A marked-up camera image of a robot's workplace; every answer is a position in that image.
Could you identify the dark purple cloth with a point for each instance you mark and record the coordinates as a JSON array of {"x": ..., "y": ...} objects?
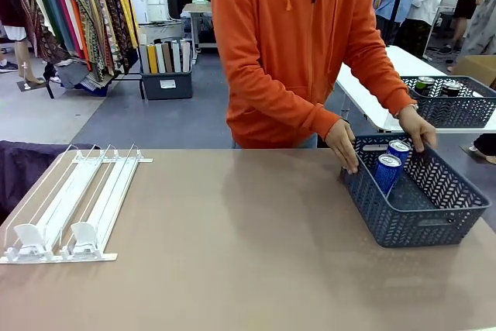
[{"x": 23, "y": 176}]

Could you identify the rack of hanging patterned fabrics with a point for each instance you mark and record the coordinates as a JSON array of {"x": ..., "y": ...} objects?
[{"x": 89, "y": 9}]

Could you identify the white side table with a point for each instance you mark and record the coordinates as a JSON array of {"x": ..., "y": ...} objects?
[{"x": 395, "y": 63}]

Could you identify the person's left forearm orange sleeve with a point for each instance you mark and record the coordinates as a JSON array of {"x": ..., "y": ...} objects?
[{"x": 387, "y": 75}]

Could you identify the blue drink can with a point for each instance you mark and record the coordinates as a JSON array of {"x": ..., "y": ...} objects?
[
  {"x": 387, "y": 176},
  {"x": 399, "y": 152}
]

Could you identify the mannequin in grey dress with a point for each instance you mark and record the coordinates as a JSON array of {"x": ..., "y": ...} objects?
[{"x": 484, "y": 25}]

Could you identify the light grey sample board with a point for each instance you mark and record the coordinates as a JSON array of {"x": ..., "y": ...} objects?
[{"x": 176, "y": 56}]

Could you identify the white sample board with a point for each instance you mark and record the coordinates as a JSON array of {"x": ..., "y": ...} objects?
[{"x": 160, "y": 59}]

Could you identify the pile of folded grey fabric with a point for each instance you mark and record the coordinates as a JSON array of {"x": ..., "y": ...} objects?
[{"x": 85, "y": 77}]

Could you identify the yellow sample board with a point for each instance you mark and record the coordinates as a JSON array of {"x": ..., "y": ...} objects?
[{"x": 152, "y": 59}]

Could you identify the person's left hand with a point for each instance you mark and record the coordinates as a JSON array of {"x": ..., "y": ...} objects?
[{"x": 420, "y": 129}]

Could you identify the brown cardboard box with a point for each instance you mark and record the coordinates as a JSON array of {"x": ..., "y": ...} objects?
[{"x": 478, "y": 69}]

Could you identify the person's right forearm orange sleeve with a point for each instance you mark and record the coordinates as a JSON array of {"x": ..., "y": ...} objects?
[{"x": 306, "y": 114}]

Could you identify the person's right hand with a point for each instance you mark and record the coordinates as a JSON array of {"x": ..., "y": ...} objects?
[{"x": 343, "y": 141}]

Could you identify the person in orange hoodie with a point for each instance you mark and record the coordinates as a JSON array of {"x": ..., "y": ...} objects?
[{"x": 279, "y": 56}]

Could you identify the brown sample board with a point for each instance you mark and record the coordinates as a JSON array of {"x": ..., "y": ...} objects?
[{"x": 167, "y": 58}]

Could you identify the green black drink can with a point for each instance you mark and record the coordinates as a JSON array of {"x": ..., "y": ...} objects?
[{"x": 424, "y": 86}]

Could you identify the grey background work table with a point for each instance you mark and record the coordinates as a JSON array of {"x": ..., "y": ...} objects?
[{"x": 199, "y": 17}]

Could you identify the grey storage bin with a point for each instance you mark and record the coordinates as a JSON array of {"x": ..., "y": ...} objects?
[{"x": 166, "y": 85}]

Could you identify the beige sample board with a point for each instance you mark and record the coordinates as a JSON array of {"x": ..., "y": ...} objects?
[{"x": 185, "y": 56}]

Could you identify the white can dispenser rack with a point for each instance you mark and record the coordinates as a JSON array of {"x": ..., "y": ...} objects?
[{"x": 89, "y": 191}]

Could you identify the grey plastic basket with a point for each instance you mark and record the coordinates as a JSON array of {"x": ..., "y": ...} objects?
[
  {"x": 407, "y": 226},
  {"x": 453, "y": 112}
]

